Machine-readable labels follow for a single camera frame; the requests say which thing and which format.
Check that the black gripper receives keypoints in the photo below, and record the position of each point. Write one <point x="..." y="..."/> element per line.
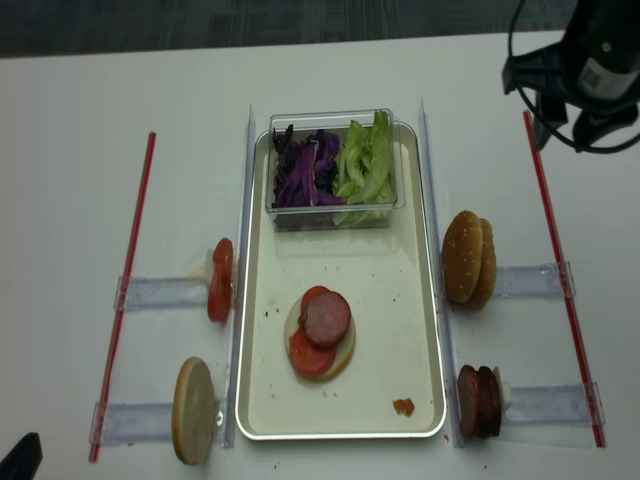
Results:
<point x="597" y="79"/>

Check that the meat patty front slice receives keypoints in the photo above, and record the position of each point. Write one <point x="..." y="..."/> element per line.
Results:
<point x="326" y="319"/>

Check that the meat patty slice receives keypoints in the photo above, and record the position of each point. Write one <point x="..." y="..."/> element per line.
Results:
<point x="490" y="401"/>
<point x="326" y="319"/>
<point x="470" y="403"/>

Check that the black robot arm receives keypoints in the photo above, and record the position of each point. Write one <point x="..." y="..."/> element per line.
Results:
<point x="592" y="23"/>

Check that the green lettuce leaves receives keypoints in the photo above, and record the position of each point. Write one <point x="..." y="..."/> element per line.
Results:
<point x="364" y="165"/>

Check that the meat patty rear slice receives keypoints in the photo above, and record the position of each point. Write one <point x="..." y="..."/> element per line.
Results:
<point x="490" y="401"/>

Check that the meat patty middle slice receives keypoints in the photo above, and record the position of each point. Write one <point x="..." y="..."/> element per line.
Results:
<point x="470" y="403"/>

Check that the upper tomato slice on bun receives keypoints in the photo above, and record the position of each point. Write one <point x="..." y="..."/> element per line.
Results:
<point x="311" y="293"/>

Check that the tomato slice on bun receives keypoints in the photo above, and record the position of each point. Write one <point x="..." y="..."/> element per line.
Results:
<point x="311" y="293"/>
<point x="308" y="359"/>

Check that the lower tomato slice on bun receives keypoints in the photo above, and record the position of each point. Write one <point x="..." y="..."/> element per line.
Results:
<point x="308" y="359"/>

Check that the upright tomato slice rear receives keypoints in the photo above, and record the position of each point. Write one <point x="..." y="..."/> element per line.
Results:
<point x="223" y="256"/>

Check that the upright tomato slice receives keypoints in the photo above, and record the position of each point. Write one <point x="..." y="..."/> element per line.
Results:
<point x="223" y="256"/>
<point x="220" y="295"/>

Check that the upright tomato slice front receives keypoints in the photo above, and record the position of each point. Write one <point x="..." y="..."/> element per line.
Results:
<point x="220" y="295"/>

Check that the right red straw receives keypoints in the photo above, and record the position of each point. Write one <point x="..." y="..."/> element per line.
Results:
<point x="592" y="396"/>

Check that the red straw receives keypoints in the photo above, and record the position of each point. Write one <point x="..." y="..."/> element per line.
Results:
<point x="95" y="442"/>
<point x="592" y="396"/>

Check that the sesame bun top front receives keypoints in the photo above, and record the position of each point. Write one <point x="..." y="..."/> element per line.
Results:
<point x="461" y="256"/>

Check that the sesame bun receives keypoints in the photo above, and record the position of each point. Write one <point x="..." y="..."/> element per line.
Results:
<point x="461" y="256"/>
<point x="488" y="270"/>

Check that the sesame bun top rear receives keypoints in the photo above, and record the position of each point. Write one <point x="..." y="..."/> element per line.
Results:
<point x="488" y="270"/>

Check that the clear plastic salad container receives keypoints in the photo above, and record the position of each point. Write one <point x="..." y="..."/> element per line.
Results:
<point x="321" y="217"/>

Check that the purple cabbage leaves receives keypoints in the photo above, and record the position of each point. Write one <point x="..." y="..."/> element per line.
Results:
<point x="305" y="170"/>

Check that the white pusher block right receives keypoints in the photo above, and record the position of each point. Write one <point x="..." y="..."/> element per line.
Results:
<point x="505" y="391"/>

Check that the white pusher block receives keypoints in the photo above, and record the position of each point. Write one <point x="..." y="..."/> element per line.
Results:
<point x="209" y="268"/>
<point x="505" y="391"/>

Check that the cream metal tray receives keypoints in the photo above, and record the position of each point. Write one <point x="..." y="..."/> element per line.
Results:
<point x="386" y="277"/>

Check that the bottom bun on tray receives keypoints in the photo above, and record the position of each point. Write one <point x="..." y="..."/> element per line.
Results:
<point x="345" y="347"/>

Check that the orange sauce crumb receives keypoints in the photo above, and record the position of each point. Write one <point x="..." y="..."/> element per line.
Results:
<point x="404" y="407"/>

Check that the white pusher block left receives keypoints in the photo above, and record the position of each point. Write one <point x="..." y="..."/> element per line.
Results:
<point x="209" y="268"/>

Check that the upright white bun slice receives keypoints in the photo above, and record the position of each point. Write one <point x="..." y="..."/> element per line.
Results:
<point x="193" y="412"/>

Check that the left red straw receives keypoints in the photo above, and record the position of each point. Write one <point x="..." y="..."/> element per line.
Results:
<point x="95" y="442"/>

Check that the black object bottom left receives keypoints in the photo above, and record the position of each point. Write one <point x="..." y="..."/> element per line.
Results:
<point x="23" y="461"/>

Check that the clear sesame bun holder rail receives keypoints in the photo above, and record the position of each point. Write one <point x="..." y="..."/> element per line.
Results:
<point x="545" y="281"/>

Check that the right clear acrylic rail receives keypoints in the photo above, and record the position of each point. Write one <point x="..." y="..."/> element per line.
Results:
<point x="442" y="312"/>

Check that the clear acrylic rail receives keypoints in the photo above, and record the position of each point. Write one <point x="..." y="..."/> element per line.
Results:
<point x="442" y="312"/>
<point x="229" y="426"/>

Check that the clear patty holder rail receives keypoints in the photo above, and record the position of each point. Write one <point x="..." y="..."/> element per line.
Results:
<point x="548" y="405"/>

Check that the left clear acrylic rail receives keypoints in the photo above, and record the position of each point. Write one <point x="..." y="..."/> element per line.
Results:
<point x="229" y="426"/>

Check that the clear tomato holder rail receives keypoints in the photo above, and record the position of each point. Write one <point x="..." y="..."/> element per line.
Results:
<point x="140" y="293"/>

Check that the clear bun slice holder rail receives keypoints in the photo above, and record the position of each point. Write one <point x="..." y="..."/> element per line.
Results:
<point x="130" y="423"/>

